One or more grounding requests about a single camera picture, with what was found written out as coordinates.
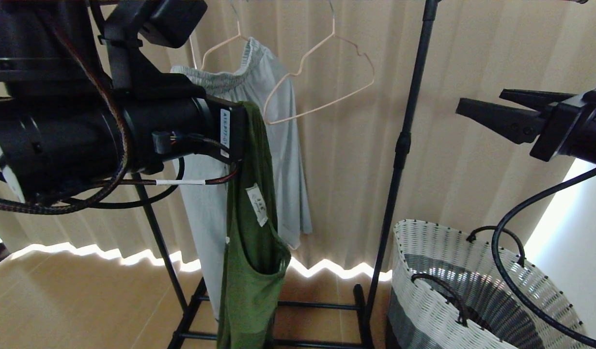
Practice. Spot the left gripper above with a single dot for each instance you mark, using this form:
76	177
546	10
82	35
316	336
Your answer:
172	128

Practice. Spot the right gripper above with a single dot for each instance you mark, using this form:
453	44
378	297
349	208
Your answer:
579	131

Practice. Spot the pink clothes hanger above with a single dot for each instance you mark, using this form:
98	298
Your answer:
220	47
327	104

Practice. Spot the pale grey shorts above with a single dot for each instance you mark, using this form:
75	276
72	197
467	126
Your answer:
288	169

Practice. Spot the green garment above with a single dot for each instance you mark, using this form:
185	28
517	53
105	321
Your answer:
249	291

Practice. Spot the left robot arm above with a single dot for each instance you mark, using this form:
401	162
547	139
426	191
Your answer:
36	145

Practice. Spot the black clothes rack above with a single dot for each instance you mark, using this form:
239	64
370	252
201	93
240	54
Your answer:
402	145

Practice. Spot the white laundry basket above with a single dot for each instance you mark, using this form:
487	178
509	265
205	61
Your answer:
424	310

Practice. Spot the beige curtain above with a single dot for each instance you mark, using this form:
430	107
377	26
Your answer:
472	169

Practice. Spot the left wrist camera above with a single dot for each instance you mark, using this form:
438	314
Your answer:
172	19

